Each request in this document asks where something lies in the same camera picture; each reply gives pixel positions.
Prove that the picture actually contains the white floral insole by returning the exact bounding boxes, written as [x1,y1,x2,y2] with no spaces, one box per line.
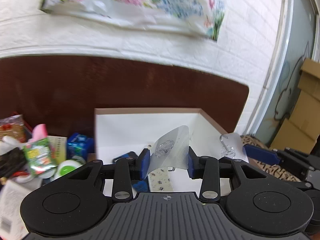
[147,167,174,192]

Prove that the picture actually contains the clear adhesive wall hook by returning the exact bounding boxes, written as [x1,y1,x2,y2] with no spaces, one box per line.
[146,125,189,175]

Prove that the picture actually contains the patterned beige blanket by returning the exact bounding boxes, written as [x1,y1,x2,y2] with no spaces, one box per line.
[240,135,300,182]

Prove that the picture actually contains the stacked cardboard boxes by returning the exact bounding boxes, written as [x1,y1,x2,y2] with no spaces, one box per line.
[270,59,319,154]

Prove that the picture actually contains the brown cardboard storage box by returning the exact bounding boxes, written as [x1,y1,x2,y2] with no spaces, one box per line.
[94,107,251,198]

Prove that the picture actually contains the blue foil packet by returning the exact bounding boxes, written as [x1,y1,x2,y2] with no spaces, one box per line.
[67,133,94,161]

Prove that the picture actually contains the green white round humidifier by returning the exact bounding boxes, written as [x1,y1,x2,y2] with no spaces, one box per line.
[50,155,86,181]

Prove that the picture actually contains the green mosquito coil box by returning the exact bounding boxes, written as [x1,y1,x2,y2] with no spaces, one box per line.
[23,138,57,179]

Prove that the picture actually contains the dark brown wooden headboard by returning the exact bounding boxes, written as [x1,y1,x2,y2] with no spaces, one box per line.
[1,55,249,137]

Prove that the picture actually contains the red glitter snack packet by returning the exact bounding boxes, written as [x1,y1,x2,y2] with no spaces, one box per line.
[0,114,26,142]

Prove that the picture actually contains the white orange medicine box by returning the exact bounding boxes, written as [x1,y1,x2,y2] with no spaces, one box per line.
[1,178,42,239]

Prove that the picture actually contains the floral plastic bag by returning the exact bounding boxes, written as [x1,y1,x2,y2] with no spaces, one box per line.
[40,0,227,41]

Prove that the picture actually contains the black cable bundle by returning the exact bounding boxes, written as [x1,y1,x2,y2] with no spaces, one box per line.
[0,147,28,181]

